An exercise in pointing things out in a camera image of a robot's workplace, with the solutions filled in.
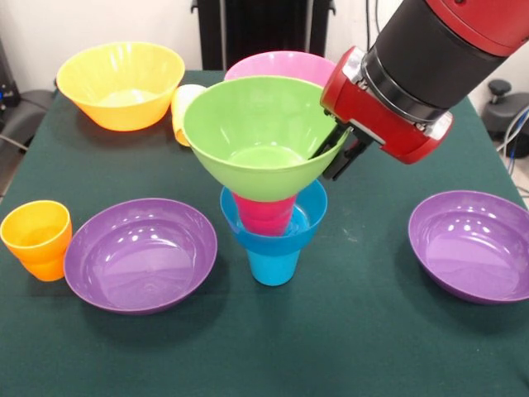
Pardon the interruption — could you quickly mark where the black equipment box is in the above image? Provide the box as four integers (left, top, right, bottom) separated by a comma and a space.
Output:
0, 39, 21, 109

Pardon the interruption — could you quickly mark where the green plastic bowl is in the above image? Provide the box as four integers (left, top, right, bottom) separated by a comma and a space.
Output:
182, 75, 351, 203

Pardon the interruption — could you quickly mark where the yellow orange plastic cup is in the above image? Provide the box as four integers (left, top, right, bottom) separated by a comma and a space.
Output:
170, 84, 207, 147

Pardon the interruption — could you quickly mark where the black grey chair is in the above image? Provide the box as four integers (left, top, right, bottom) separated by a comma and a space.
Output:
0, 88, 57, 151

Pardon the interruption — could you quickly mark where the small blue plastic bowl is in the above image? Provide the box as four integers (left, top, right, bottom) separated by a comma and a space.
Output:
219, 178, 329, 254

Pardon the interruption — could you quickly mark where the light blue cable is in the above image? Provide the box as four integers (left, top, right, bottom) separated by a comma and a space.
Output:
495, 105, 529, 156

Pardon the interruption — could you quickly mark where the large pink plastic bowl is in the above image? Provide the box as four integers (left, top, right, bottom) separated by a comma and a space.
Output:
224, 50, 338, 90

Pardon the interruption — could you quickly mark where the large orange plastic bowl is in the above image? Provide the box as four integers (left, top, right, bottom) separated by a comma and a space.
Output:
55, 41, 186, 132

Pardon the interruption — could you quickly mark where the black stand with knob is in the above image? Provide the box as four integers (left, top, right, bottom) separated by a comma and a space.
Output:
481, 79, 529, 141

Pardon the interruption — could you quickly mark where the blue plastic cup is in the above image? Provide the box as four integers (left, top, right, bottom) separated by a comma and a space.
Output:
246, 247, 302, 287

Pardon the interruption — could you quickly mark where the red plastic cup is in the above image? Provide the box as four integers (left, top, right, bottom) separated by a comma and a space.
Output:
232, 192, 298, 237

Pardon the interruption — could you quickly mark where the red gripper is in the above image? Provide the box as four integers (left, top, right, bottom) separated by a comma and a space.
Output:
307, 45, 455, 182

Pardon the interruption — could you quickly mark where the dark green tablecloth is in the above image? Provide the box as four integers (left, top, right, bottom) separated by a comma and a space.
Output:
0, 69, 529, 397

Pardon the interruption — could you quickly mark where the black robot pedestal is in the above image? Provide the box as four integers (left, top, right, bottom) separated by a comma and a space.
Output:
190, 0, 336, 71

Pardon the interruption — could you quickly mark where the shallow purple plastic bowl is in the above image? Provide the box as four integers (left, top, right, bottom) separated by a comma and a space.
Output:
407, 189, 529, 306
63, 198, 219, 317

